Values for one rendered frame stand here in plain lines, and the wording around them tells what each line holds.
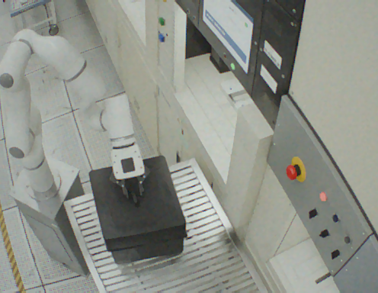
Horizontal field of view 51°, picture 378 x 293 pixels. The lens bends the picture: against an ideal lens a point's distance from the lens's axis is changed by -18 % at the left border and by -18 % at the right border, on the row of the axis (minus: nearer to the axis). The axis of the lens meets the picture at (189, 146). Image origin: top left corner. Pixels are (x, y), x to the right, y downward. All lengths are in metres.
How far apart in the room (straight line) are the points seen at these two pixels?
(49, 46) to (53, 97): 2.07
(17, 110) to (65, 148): 1.54
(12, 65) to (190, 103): 0.98
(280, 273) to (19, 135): 1.06
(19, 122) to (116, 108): 0.37
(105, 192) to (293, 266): 0.73
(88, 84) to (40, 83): 2.16
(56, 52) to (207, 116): 0.89
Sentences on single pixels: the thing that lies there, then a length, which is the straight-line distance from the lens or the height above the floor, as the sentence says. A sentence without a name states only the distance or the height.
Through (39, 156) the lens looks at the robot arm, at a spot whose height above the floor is 0.99.
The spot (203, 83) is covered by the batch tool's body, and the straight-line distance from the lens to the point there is 2.09.
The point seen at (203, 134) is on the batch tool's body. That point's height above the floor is 0.87.
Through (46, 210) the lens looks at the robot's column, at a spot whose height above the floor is 0.76.
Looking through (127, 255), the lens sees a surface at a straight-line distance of 1.68.
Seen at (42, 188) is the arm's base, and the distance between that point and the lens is 1.91.
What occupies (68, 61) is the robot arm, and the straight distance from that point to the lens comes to 1.32.
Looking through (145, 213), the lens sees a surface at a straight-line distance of 1.54.
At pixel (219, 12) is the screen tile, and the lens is 1.34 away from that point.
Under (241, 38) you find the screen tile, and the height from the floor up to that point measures 1.57.
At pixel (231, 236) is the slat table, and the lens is 1.79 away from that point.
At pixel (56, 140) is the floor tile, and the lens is 3.08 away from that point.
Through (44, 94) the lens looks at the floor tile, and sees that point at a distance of 3.41.
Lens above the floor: 2.37
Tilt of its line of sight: 53 degrees down
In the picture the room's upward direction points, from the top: 2 degrees clockwise
